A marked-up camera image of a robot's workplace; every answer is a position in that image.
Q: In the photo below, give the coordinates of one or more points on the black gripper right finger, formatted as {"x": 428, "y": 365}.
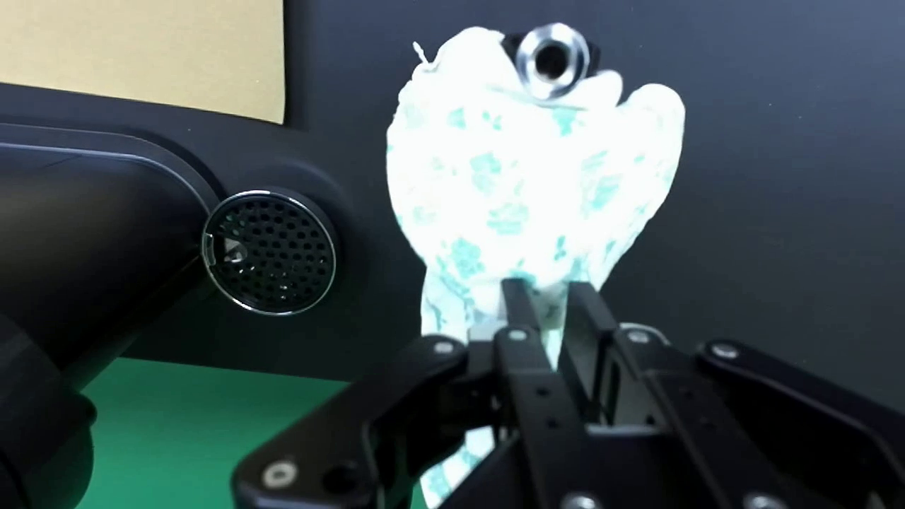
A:
{"x": 680, "y": 396}

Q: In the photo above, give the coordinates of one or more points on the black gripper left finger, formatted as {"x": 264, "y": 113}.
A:
{"x": 527, "y": 396}

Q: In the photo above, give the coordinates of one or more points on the round perforated chrome-rimmed grille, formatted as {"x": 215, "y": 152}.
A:
{"x": 271, "y": 249}

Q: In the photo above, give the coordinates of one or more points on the green mat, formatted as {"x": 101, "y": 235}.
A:
{"x": 178, "y": 434}

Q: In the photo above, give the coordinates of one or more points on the beige flat board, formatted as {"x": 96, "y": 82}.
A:
{"x": 141, "y": 46}

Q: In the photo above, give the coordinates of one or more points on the white cloth with green print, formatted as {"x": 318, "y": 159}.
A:
{"x": 510, "y": 188}

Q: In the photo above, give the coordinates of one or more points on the black bin with round grille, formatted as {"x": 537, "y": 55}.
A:
{"x": 362, "y": 284}

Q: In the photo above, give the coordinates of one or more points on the silver metal wall hook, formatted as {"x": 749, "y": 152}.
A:
{"x": 527, "y": 46}

